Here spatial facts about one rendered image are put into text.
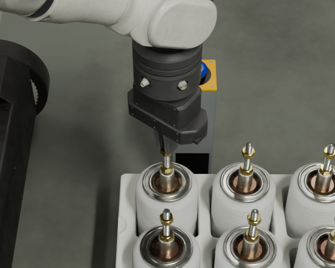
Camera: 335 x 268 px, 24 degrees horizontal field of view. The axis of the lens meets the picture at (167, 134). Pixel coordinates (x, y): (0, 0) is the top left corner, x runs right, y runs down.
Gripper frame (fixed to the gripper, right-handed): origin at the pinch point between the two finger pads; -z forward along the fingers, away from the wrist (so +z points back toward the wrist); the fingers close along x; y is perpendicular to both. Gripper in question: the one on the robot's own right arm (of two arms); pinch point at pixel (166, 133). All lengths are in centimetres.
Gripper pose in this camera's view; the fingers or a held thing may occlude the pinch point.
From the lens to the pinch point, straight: 109.2
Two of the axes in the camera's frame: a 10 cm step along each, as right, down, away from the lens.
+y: -6.2, 5.8, -5.3
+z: 0.0, -6.7, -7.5
